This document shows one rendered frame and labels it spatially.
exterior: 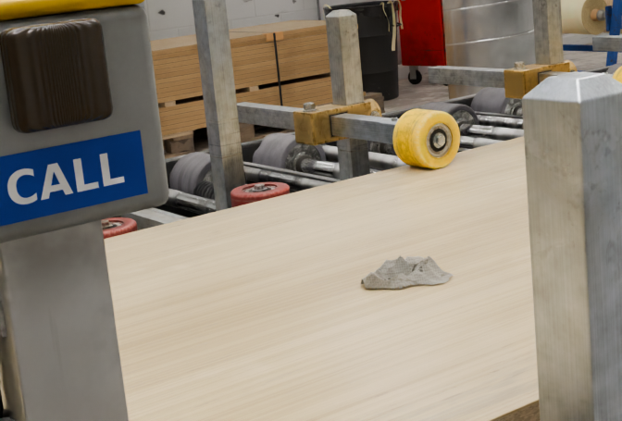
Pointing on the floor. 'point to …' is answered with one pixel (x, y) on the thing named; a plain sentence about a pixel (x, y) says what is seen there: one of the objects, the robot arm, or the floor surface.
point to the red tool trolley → (421, 26)
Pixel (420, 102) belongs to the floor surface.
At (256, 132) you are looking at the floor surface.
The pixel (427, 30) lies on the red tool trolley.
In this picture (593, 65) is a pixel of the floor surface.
